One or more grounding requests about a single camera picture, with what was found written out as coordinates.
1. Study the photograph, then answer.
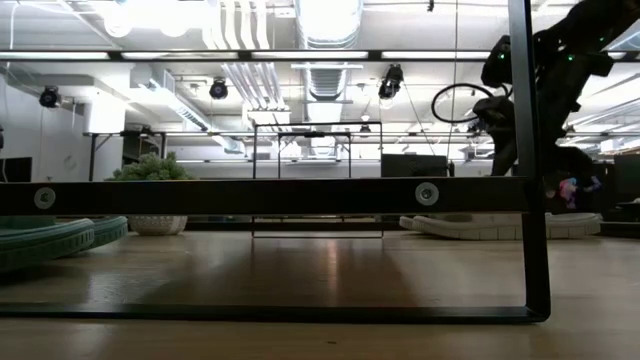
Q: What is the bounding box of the black metal shoe shelf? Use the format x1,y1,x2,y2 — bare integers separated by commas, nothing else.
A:
0,0,552,324

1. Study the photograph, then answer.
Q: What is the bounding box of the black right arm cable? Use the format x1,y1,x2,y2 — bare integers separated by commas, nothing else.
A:
431,82,497,125

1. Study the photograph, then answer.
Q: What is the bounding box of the silver ceiling air duct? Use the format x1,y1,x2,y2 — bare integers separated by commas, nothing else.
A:
294,0,365,101

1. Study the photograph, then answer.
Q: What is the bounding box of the black box monitor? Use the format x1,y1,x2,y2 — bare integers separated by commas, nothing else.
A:
380,153,449,179

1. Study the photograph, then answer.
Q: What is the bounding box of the green rubber slide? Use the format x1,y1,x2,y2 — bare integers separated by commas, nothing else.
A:
0,217,96,274
49,215,129,259

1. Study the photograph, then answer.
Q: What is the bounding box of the black-legged background table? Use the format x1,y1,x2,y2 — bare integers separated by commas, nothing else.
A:
82,130,169,182

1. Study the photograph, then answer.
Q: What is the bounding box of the black ceiling spotlight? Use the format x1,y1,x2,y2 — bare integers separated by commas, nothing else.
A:
208,77,230,101
378,63,405,100
38,85,62,109

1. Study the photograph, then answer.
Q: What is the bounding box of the green plant in white pot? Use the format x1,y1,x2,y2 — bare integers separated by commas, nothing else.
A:
105,151,194,237

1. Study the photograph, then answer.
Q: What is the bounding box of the dark flat screen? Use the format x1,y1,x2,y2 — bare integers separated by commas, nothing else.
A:
0,156,34,184

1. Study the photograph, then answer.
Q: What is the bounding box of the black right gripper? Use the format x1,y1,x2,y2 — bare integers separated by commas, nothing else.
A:
472,94,519,177

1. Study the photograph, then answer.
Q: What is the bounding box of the black aluminium rig frame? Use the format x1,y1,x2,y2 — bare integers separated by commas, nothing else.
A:
184,218,640,239

